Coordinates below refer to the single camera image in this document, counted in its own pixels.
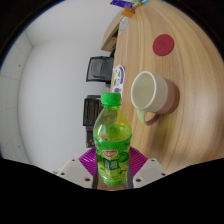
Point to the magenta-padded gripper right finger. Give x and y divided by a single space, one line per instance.
150 171

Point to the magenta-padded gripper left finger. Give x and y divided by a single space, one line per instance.
75 171

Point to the green drink bottle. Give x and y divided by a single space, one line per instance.
112 143

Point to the dark flat cardboard box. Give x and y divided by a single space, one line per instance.
90 111

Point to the cream and brown mug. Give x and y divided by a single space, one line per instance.
163 95

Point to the black mesh office chair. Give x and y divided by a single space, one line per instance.
99 69

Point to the flat round red coaster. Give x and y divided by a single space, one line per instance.
163 44

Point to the wooden side desk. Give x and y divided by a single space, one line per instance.
110 38

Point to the clear round-printed sheet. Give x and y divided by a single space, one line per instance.
124 22

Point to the orange wooden box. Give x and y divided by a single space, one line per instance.
128 12

